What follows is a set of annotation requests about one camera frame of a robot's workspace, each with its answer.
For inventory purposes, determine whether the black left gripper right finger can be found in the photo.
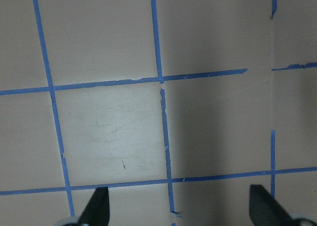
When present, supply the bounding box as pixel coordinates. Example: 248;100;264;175
249;184;301;226

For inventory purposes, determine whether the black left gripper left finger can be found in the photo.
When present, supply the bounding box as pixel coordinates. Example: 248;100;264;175
78;187;110;226

